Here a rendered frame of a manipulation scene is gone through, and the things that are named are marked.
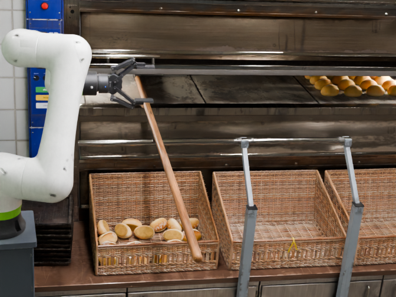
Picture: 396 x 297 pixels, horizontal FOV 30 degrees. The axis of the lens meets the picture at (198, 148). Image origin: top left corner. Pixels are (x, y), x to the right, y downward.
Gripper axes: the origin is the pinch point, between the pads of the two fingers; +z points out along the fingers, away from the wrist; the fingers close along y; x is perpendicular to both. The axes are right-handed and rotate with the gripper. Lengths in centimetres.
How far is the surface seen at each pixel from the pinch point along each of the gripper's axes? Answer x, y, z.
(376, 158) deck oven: -56, 59, 127
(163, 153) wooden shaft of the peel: 2.7, 28.4, 6.0
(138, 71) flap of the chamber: -40.4, 8.2, -0.3
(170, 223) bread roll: -39, 85, 18
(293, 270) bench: -4, 91, 70
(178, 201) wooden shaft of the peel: 43, 29, 6
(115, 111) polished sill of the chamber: -55, 33, -8
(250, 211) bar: 5, 55, 44
